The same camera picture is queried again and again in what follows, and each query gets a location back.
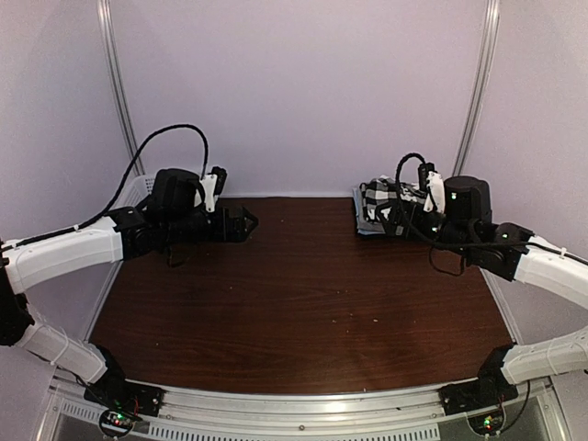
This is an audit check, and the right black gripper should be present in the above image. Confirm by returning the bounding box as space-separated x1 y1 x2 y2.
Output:
376 198 474 259

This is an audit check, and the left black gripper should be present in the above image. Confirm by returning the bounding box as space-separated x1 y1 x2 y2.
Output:
164 205 258 244

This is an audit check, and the black white plaid shirt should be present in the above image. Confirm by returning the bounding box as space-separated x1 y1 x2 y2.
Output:
352 175 426 226

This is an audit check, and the light blue shirt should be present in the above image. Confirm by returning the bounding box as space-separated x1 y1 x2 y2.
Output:
356 230 386 237

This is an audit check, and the grey collared shirt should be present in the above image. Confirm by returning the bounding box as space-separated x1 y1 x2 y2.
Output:
356 218 385 232

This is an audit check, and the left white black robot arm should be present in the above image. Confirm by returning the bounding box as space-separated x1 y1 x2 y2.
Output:
1 166 258 408

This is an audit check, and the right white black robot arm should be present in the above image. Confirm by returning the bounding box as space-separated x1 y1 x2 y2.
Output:
374 172 587 406

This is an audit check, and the white plastic mesh basket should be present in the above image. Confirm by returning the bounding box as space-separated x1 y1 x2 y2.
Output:
118 175 155 207

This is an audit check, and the right small circuit board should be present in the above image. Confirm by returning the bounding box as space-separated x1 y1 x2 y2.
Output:
468 413 504 436

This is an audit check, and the small circuit board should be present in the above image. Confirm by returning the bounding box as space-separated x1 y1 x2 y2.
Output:
98 410 135 437
468 413 504 436

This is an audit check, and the left small circuit board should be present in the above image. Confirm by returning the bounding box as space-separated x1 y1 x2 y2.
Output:
98 410 135 437

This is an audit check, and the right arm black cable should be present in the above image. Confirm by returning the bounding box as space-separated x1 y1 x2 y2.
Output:
393 153 588 277

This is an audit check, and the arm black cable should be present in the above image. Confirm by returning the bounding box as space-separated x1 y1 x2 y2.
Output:
393 153 588 277
0 124 210 252

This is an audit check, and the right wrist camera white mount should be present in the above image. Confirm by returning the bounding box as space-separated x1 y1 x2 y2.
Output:
418 163 446 214

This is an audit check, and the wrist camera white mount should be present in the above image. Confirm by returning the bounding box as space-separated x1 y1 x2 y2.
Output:
418 163 446 214
194 166 228 213

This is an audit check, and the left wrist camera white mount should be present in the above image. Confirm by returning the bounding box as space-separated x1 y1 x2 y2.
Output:
194 166 228 213

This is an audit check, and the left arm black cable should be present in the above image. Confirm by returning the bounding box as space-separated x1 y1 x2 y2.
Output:
0 124 210 252

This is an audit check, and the aluminium front rail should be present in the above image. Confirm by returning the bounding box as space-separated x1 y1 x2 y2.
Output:
45 362 564 441

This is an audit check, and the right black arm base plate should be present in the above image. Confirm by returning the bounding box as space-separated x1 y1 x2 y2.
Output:
438 378 518 415

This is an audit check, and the left aluminium frame post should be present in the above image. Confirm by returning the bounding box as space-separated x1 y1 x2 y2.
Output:
96 0 138 158

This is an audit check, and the aluminium frame post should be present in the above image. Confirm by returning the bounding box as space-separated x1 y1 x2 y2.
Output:
452 0 501 175
96 0 138 158

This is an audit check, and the right aluminium frame post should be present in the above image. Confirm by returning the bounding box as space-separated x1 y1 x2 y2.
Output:
452 0 501 175

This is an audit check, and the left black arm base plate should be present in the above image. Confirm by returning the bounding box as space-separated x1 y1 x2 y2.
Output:
81 380 164 419

